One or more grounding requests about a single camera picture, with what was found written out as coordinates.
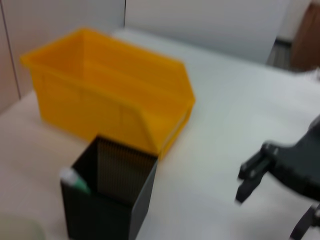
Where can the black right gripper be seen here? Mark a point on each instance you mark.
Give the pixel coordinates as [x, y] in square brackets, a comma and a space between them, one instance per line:
[302, 170]

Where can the green pen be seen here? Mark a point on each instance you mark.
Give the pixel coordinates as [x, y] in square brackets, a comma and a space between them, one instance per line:
[77, 182]

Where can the black mesh pen holder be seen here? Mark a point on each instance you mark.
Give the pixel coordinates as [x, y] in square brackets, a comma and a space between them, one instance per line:
[105, 212]

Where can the brown wooden cabinet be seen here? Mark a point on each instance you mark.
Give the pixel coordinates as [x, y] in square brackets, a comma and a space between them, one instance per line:
[306, 35]

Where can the yellow plastic bin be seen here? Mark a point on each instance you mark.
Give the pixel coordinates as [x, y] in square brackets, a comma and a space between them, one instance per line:
[100, 100]

